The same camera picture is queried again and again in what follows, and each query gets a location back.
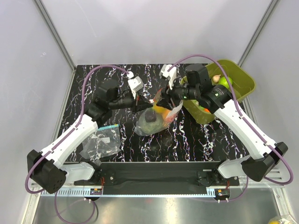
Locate yellow orange mango toy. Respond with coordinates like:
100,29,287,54
153,105,171,119

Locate red zip clear bag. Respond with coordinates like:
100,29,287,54
134,89,183,136

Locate green netted melon toy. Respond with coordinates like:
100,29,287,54
136,115,164,135

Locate olive green plastic basket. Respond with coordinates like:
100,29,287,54
183,59,256,125

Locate peach fruit toy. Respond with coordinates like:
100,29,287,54
163,111,177,126

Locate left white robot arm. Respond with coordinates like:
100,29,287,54
25,77,152,194

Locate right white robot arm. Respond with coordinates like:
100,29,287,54
157,64,288,185

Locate blue zip clear bag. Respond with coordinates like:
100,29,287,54
80,124,121,161

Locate pink garlic bulb toy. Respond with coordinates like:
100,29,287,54
212,75,221,83

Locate bright green apple toy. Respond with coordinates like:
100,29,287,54
218,77,233,89

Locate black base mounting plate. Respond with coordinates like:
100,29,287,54
74,161,240,196

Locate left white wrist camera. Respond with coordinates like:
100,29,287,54
127,71,144,99

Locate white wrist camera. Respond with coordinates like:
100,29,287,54
159,64,177,90
127,71,144,99

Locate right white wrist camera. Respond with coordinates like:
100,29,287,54
159,64,177,90

